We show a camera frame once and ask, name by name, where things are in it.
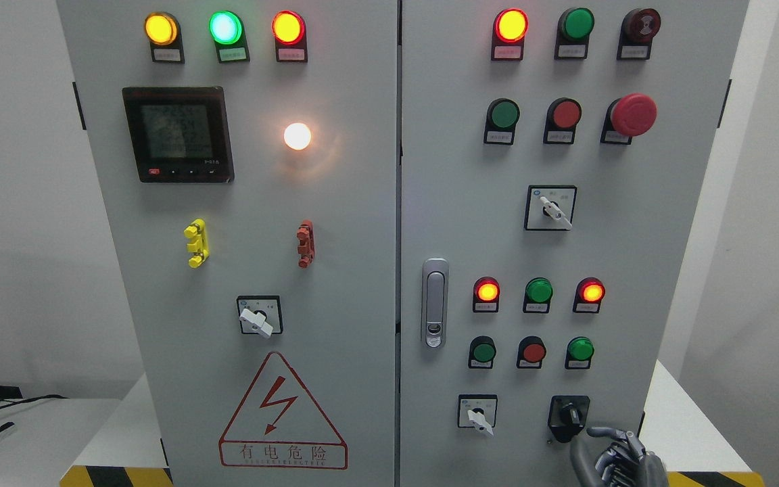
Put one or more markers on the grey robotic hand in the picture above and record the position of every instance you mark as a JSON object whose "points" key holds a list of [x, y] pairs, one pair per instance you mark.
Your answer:
{"points": [[625, 462]]}

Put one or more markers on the black rotary knob switch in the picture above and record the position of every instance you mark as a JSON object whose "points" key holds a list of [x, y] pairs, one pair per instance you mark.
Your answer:
{"points": [[567, 416]]}

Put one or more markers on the white platform with hazard stripes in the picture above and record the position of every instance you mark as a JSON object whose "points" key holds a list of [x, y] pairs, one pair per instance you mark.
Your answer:
{"points": [[127, 450]]}

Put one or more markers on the green push button lower right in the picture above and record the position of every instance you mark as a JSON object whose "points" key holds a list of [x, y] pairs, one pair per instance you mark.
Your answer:
{"points": [[579, 353]]}

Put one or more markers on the green push button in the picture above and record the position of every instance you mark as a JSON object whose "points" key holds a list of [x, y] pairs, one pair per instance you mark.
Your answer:
{"points": [[482, 352], [579, 353], [501, 119]]}

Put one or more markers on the red push button lower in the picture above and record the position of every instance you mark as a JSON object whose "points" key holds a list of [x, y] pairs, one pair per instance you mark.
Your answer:
{"points": [[531, 352]]}

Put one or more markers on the red push button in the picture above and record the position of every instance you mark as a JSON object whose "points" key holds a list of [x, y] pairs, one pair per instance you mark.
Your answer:
{"points": [[561, 121], [531, 352]]}

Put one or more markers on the green push button lower left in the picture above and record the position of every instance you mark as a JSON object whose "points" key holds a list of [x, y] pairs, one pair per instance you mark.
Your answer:
{"points": [[482, 352]]}

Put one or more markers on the red indicator middle right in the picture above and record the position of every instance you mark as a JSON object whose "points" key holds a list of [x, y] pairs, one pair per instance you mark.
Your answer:
{"points": [[588, 296]]}

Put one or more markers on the green indicator middle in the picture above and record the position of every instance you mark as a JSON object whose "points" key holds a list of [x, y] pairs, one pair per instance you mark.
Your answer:
{"points": [[538, 294]]}

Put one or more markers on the red lit indicator middle left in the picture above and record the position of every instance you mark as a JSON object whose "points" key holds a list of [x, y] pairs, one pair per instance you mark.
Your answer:
{"points": [[486, 295]]}

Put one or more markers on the red lit indicator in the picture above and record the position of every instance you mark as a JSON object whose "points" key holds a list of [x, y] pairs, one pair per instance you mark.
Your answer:
{"points": [[486, 295], [508, 35]]}

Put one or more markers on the grey electrical cabinet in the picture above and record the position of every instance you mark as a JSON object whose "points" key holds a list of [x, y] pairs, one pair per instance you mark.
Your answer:
{"points": [[395, 94]]}

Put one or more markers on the red electric hazard warning sticker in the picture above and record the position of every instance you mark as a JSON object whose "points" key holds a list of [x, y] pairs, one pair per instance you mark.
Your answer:
{"points": [[279, 424]]}

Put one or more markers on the red emergency stop mushroom button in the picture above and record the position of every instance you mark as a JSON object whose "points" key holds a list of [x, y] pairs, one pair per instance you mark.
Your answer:
{"points": [[630, 116]]}

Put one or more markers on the red push button upper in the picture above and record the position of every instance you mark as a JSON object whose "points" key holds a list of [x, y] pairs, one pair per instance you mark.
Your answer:
{"points": [[561, 121]]}

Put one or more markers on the green push button upper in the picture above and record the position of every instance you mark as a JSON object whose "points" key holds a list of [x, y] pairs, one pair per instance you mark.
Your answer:
{"points": [[501, 119]]}

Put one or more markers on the red terminal clip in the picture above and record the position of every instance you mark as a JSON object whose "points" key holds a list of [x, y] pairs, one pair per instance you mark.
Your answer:
{"points": [[306, 246]]}

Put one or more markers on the dark red buzzer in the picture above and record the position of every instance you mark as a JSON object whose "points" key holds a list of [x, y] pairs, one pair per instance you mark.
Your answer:
{"points": [[638, 29]]}

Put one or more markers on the green indicator top right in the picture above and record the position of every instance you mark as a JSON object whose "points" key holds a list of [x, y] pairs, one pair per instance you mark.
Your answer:
{"points": [[573, 33]]}

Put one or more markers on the red lit indicator top right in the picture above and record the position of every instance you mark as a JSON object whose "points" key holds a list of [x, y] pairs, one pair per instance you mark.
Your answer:
{"points": [[508, 35]]}

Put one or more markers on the white lit indicator lamp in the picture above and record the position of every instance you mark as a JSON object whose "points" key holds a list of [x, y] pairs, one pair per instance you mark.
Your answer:
{"points": [[297, 136]]}

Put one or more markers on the yellow terminal clip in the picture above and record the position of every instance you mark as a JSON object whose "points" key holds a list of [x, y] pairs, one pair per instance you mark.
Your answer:
{"points": [[197, 243]]}

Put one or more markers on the red ringed indicator light left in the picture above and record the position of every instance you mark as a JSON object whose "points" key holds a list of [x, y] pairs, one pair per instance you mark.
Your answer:
{"points": [[289, 31]]}

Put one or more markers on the black digital power meter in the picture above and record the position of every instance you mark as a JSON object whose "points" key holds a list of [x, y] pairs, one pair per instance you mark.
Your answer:
{"points": [[180, 135]]}

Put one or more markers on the green lit indicator light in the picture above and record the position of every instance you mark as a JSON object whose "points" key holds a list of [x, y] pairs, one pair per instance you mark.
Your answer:
{"points": [[229, 36]]}

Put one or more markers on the yellow indicator light top left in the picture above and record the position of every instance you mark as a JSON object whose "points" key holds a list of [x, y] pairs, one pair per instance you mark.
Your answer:
{"points": [[164, 35]]}

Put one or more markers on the white selector switch lower right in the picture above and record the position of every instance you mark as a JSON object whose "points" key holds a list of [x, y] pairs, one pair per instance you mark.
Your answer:
{"points": [[477, 412]]}

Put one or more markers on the white selector switch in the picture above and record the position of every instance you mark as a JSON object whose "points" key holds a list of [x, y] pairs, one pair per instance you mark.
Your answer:
{"points": [[477, 412], [550, 207]]}

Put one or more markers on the silver door handle lock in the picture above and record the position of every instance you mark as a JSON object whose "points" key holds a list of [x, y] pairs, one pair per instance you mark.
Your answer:
{"points": [[434, 284]]}

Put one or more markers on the white selector switch upper right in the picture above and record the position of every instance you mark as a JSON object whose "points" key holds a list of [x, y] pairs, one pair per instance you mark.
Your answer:
{"points": [[550, 207]]}

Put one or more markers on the white selector switch left door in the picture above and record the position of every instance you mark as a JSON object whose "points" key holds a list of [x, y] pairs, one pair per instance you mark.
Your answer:
{"points": [[260, 315]]}

